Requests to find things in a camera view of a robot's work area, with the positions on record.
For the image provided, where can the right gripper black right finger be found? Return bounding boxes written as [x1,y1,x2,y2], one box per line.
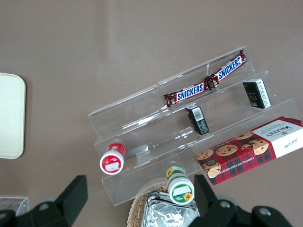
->
[189,174,294,227]

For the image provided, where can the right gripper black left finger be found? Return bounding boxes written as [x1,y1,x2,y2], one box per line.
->
[0,175,89,227]

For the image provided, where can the woven wicker basket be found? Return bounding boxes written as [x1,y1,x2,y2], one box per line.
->
[127,185,170,227]

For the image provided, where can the cream rectangular plastic tray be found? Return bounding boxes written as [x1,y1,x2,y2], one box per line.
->
[0,72,27,159]

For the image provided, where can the green sunflower lidded small cup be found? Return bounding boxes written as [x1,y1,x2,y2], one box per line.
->
[165,166,195,204]

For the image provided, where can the silver foil wrapped pack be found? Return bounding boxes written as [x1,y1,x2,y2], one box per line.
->
[141,191,200,227]

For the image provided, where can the clear plastic box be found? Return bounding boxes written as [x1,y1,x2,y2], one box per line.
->
[0,195,30,217]

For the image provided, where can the red lidded small cup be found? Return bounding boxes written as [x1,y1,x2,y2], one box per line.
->
[99,142,126,175]

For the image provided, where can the Walkers shortbread red tartan box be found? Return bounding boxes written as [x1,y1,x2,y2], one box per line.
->
[195,115,303,186]

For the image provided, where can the small black box with barcode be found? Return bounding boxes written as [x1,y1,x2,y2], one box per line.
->
[184,105,210,136]

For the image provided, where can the clear acrylic tiered stand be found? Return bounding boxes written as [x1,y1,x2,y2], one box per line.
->
[88,83,200,207]
[157,45,300,173]

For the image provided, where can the Snickers chocolate bar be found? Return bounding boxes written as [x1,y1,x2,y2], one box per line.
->
[163,82,206,106]
[204,49,248,92]

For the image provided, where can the small black box gold print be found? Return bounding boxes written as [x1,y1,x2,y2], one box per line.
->
[242,78,272,109]

